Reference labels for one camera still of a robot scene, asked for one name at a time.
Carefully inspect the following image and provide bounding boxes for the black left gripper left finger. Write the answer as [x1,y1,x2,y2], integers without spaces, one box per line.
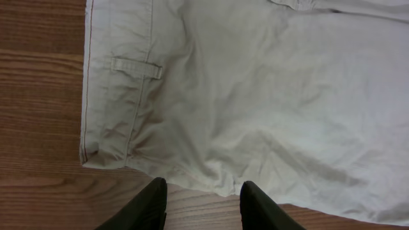
[96,177,167,230]

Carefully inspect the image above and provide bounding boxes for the beige shorts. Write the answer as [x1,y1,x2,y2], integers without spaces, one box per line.
[80,0,408,226]

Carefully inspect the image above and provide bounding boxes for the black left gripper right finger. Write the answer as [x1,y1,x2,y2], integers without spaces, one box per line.
[240,181,305,230]

